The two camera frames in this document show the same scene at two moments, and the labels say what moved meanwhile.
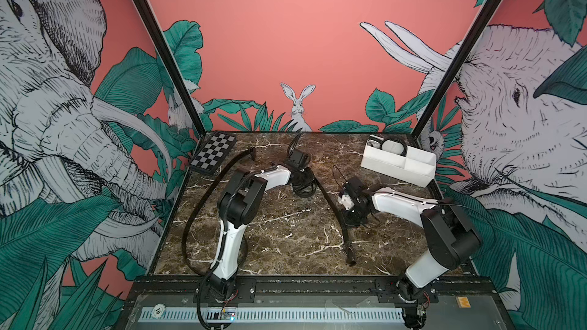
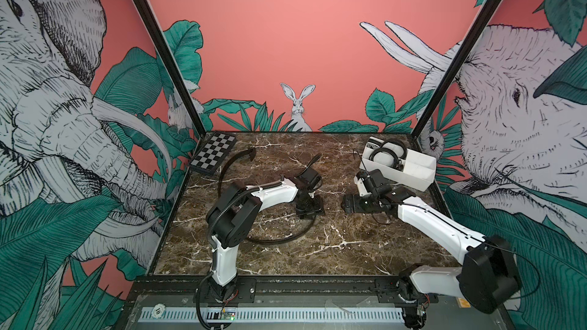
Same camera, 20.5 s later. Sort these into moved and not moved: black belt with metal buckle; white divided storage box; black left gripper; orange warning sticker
Moved: black left gripper
Not moved: white divided storage box; orange warning sticker; black belt with metal buckle
